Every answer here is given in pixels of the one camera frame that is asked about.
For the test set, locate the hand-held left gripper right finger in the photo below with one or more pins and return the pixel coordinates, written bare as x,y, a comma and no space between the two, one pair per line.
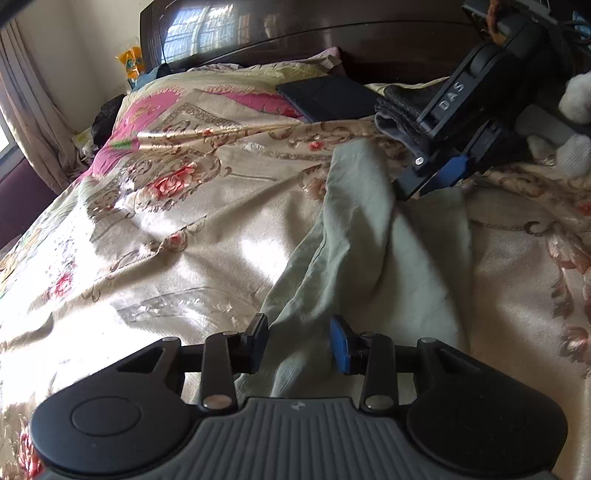
340,347

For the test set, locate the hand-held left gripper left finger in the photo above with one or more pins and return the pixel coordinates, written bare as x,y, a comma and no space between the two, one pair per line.
256,345

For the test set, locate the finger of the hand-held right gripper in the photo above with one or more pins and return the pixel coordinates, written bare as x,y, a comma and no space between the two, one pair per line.
501,147
415,177

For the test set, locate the light green pants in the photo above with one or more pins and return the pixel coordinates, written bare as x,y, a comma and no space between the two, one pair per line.
369,258

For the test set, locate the dark grey folded cloth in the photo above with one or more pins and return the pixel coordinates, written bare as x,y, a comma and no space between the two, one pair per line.
399,115

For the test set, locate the white fluffy toy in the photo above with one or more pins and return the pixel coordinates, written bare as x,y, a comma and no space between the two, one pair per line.
575,120

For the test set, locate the black flat case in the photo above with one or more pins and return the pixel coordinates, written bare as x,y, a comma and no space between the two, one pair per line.
330,96

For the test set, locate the floral beige bedspread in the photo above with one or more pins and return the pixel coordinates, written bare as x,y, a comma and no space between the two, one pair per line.
161,221

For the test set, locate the dark wooden headboard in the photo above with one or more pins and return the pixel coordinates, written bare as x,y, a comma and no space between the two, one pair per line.
277,32

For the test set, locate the black cloth bundle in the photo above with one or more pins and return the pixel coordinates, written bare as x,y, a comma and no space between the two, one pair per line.
107,120

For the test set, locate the dark purple bench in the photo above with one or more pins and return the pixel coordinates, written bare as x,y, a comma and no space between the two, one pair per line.
21,203

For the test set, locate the yellow snack packet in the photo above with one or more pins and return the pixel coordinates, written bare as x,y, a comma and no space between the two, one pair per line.
130,62

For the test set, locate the beige curtain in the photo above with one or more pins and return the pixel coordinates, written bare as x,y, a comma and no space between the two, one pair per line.
32,101

